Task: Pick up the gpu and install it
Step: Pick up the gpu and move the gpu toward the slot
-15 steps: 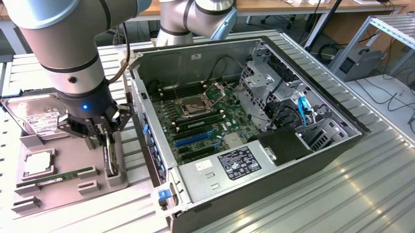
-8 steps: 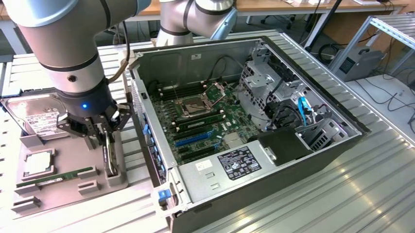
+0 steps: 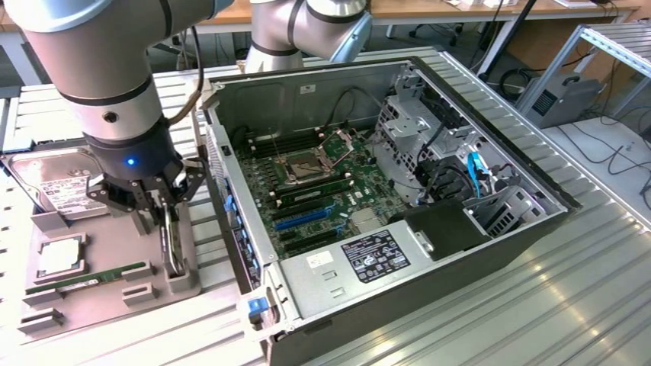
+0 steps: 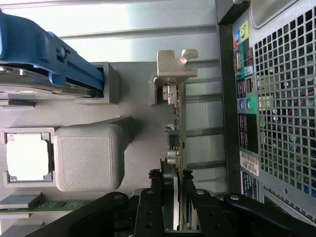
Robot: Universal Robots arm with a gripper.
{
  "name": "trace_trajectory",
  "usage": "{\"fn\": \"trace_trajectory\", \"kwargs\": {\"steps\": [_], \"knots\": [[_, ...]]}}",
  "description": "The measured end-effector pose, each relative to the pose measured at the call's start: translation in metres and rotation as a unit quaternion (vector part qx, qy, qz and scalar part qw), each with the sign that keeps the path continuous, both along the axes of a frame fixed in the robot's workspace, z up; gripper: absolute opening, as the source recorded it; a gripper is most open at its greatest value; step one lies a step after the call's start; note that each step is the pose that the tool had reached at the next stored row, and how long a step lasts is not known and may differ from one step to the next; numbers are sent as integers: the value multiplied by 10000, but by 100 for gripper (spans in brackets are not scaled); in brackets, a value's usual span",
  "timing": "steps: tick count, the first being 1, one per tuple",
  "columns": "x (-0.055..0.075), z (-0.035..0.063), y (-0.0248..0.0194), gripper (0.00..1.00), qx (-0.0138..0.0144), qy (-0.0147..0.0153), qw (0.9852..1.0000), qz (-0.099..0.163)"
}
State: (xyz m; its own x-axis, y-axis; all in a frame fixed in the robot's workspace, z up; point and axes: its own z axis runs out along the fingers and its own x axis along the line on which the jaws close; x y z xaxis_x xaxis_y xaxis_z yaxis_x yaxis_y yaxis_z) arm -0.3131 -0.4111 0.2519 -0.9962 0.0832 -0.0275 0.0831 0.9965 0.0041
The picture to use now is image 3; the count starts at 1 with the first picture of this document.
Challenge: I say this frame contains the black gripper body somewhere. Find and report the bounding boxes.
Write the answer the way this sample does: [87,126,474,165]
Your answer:
[83,115,184,186]

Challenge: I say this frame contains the graphics card with black fan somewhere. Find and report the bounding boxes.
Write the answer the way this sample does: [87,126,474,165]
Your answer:
[158,197,188,278]

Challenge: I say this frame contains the silver hard disk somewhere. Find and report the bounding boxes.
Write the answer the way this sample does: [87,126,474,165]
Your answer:
[0,146,111,223]

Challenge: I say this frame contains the silver CPU chip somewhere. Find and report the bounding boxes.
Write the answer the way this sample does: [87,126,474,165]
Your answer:
[36,239,87,276]

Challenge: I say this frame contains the thin locking lever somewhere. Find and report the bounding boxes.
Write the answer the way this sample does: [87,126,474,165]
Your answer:
[270,127,286,164]

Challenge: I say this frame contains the grey parts rack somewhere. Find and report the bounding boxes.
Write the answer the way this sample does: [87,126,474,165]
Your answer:
[12,159,206,346]

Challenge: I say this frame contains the blue disk caddy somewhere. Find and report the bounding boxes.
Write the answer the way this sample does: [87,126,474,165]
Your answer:
[0,137,91,157]

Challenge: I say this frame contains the CPU socket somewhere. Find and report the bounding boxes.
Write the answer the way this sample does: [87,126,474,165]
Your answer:
[276,151,338,187]

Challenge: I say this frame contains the long black expansion slot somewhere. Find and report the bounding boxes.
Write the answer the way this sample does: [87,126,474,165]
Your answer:
[271,201,331,223]

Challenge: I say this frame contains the green RAM stick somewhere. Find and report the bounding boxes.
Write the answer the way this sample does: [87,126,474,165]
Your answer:
[276,178,354,204]
[24,262,148,295]

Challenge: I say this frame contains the metal socket cover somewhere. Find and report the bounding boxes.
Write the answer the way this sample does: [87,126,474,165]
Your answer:
[314,127,360,169]

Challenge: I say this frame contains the green motherboard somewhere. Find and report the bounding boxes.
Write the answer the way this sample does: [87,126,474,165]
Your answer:
[231,127,411,260]

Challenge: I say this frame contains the blue case latch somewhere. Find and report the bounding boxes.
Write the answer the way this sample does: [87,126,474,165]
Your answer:
[244,296,270,318]

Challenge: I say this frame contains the silver chipset heat sink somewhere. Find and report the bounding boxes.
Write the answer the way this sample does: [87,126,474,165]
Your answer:
[350,210,388,234]

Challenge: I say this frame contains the grey power supply unit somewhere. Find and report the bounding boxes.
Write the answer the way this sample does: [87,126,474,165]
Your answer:
[274,220,439,321]

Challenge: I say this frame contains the wooden desk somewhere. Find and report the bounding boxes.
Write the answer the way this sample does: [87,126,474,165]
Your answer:
[0,14,255,88]
[374,0,643,73]

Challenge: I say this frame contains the metal drive cage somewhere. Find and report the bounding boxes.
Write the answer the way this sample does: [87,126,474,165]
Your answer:
[375,94,462,203]

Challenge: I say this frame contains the black plastic fan shroud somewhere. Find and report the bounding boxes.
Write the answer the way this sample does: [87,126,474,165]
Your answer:
[388,201,494,262]

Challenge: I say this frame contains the open black PC case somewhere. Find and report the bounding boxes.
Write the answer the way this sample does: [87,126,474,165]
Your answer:
[186,56,584,366]

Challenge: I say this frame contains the metal disk bay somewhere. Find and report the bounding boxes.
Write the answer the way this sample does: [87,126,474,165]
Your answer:
[463,185,550,238]

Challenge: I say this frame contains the black office chair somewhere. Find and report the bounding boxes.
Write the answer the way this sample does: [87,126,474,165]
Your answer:
[404,21,464,47]

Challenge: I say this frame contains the black slanted pole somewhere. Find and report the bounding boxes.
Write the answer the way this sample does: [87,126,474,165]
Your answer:
[478,0,538,79]

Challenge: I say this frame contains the grey controller box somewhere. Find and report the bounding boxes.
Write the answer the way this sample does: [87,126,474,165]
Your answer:
[516,73,606,130]

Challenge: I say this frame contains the black camera cable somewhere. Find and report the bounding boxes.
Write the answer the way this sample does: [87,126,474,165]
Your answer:
[166,25,206,125]

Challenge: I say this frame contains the black looped cable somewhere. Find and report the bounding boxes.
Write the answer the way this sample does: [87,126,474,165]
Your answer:
[324,87,382,130]

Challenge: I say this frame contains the black wire bundle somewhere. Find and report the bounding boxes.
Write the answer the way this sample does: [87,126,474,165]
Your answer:
[414,154,482,205]

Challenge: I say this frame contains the blue flat wire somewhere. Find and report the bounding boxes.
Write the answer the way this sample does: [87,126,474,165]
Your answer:
[464,150,491,200]

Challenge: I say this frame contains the aluminium frame table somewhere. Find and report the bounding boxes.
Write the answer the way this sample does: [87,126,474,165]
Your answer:
[528,21,651,117]

